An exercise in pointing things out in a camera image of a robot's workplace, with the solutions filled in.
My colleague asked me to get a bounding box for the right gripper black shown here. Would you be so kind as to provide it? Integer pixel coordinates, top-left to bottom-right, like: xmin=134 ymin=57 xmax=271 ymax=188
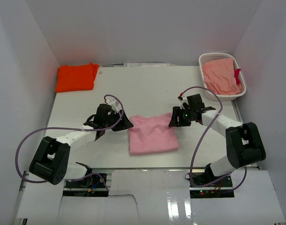
xmin=169 ymin=107 xmax=195 ymax=128

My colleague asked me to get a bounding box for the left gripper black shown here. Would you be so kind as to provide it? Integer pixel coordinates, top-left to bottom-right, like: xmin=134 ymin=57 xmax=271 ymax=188
xmin=104 ymin=110 xmax=133 ymax=132

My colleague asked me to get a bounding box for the pink t shirt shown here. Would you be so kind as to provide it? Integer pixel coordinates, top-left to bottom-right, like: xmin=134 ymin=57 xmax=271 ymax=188
xmin=128 ymin=113 xmax=180 ymax=156

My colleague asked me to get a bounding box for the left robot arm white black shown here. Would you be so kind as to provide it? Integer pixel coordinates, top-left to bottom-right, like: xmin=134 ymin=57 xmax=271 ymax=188
xmin=29 ymin=104 xmax=134 ymax=187

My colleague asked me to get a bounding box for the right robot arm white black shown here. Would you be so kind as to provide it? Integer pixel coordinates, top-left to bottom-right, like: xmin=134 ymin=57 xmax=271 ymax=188
xmin=169 ymin=94 xmax=266 ymax=187

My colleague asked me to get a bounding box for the printed paper label strip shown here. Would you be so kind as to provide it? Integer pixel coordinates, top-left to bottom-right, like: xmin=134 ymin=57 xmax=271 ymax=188
xmin=123 ymin=62 xmax=170 ymax=67

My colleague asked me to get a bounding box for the peach t shirt in basket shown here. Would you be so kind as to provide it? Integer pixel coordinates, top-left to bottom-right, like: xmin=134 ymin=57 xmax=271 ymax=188
xmin=202 ymin=58 xmax=240 ymax=95

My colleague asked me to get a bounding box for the folded orange t shirt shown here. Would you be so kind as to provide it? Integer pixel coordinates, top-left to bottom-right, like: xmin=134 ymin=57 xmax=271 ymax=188
xmin=55 ymin=63 xmax=99 ymax=93

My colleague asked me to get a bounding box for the white plastic basket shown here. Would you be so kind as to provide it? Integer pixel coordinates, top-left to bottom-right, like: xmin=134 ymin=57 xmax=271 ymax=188
xmin=199 ymin=52 xmax=246 ymax=101

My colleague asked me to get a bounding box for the magenta cloth in basket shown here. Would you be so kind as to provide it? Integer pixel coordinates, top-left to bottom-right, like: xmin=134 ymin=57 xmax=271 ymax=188
xmin=234 ymin=68 xmax=241 ymax=86

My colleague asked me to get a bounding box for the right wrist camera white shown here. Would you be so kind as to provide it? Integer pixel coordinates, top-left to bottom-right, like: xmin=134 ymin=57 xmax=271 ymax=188
xmin=178 ymin=93 xmax=189 ymax=110

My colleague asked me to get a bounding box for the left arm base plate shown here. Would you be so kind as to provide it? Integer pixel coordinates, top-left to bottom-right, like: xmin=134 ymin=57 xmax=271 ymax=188
xmin=63 ymin=175 xmax=108 ymax=197

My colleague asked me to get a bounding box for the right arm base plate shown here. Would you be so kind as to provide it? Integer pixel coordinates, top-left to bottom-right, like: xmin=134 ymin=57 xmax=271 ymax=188
xmin=189 ymin=172 xmax=234 ymax=199

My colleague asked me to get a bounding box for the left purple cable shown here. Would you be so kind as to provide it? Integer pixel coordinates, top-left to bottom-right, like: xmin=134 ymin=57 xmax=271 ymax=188
xmin=15 ymin=94 xmax=124 ymax=192

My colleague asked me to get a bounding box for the aluminium frame rail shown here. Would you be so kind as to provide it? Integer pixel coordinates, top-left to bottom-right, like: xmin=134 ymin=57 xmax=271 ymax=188
xmin=12 ymin=180 xmax=26 ymax=225

